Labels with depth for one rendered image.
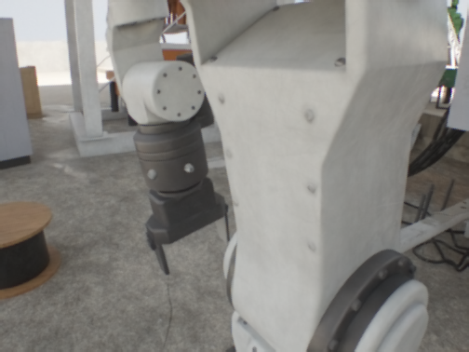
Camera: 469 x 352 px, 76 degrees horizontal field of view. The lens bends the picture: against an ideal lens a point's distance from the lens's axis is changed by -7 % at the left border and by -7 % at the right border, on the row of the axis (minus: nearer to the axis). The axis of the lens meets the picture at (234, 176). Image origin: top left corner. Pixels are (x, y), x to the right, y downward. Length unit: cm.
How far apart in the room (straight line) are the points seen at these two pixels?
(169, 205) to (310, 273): 24
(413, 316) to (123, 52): 41
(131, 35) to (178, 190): 20
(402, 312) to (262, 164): 16
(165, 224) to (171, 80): 19
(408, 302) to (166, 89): 30
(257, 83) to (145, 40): 25
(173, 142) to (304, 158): 22
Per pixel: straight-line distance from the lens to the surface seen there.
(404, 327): 29
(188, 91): 36
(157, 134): 39
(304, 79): 18
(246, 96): 22
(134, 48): 44
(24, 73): 573
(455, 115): 128
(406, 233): 137
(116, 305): 129
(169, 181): 41
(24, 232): 140
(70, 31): 503
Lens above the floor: 83
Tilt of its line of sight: 20 degrees down
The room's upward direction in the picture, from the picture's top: 1 degrees clockwise
